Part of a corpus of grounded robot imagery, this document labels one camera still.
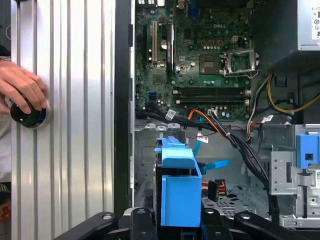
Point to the grey power supply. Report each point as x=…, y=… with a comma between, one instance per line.
x=275, y=32

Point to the CPU socket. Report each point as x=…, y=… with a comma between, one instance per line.
x=210, y=64

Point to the hard disk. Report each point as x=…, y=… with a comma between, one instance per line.
x=180, y=200

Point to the white expansion slot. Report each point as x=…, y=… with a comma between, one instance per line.
x=154, y=42

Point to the blue plastic drive carrier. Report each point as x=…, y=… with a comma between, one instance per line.
x=303, y=147

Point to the black RAM slot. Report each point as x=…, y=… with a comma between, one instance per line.
x=212, y=100
x=212, y=90

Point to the silver expansion slot cover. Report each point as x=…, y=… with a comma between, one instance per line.
x=149, y=126
x=161, y=127
x=173, y=126

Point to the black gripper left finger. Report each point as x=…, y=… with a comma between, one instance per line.
x=142, y=225

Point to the black PC case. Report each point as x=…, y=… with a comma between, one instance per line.
x=122, y=125

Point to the metal socket cover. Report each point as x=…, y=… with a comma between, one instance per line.
x=238, y=52

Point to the metal locking lever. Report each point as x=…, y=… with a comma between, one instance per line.
x=240, y=74

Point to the silver coin battery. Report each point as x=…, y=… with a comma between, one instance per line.
x=163, y=44

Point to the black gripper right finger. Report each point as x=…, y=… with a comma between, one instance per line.
x=213, y=225

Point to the green motherboard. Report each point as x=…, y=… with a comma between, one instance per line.
x=195, y=32

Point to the black expansion slot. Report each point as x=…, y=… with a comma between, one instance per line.
x=145, y=45

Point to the person bare hand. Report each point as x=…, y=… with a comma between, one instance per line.
x=22, y=82

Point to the silver drive cage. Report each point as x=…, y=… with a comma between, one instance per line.
x=280, y=175

